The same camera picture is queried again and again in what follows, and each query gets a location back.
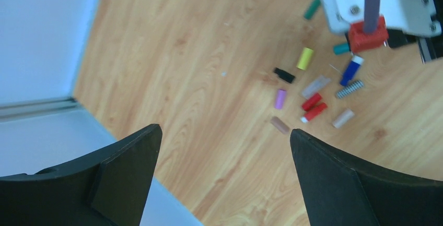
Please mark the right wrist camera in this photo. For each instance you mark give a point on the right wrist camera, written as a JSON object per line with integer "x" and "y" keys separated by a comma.
{"x": 407, "y": 21}

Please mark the yellow marker cap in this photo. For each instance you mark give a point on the yellow marker cap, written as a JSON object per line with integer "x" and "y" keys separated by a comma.
{"x": 305, "y": 58}

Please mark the black marker cap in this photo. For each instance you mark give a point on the black marker cap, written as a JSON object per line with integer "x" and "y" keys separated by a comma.
{"x": 284, "y": 75}

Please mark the clear gel pen cap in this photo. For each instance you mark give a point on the clear gel pen cap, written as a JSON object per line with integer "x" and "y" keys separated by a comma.
{"x": 315, "y": 86}

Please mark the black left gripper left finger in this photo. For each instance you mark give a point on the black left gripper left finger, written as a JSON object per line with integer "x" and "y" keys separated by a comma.
{"x": 108, "y": 186}

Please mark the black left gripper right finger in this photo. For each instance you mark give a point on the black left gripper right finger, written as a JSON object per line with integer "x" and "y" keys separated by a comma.
{"x": 339, "y": 188}

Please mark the pink marker cap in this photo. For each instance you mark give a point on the pink marker cap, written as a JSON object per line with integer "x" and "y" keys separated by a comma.
{"x": 280, "y": 99}

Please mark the blue pen cap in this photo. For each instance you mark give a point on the blue pen cap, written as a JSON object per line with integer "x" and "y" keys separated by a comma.
{"x": 351, "y": 70}

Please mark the houndstooth pen cap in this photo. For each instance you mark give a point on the houndstooth pen cap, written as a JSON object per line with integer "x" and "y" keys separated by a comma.
{"x": 349, "y": 89}

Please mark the beige marker cap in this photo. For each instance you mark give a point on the beige marker cap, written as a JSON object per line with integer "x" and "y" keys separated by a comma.
{"x": 343, "y": 118}

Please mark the brown marker cap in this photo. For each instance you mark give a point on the brown marker cap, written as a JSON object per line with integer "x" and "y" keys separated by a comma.
{"x": 280, "y": 125}

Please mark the dark green marker cap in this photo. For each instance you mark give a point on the dark green marker cap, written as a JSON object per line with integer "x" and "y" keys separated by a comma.
{"x": 312, "y": 9}

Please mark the teal marker cap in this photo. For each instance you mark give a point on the teal marker cap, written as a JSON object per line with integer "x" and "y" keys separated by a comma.
{"x": 341, "y": 48}

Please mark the red marker cap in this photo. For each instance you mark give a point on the red marker cap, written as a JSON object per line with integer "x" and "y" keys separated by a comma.
{"x": 311, "y": 102}
{"x": 313, "y": 112}

